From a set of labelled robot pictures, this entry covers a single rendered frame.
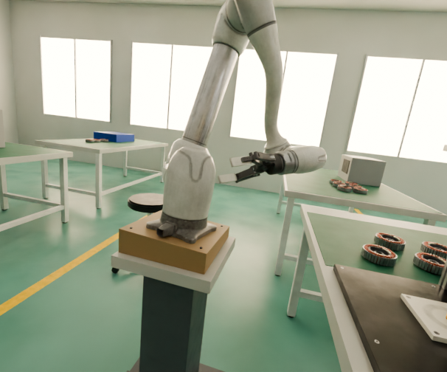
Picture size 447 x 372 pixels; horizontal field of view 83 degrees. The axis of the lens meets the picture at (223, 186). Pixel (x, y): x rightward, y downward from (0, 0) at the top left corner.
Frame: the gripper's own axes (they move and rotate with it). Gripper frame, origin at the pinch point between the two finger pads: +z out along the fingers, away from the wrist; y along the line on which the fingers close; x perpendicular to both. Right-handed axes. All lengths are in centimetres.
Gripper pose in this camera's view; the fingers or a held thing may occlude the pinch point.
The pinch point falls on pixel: (226, 171)
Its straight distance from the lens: 86.3
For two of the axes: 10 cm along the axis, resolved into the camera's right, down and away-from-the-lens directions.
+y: 2.9, -3.7, -8.8
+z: -9.2, 1.6, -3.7
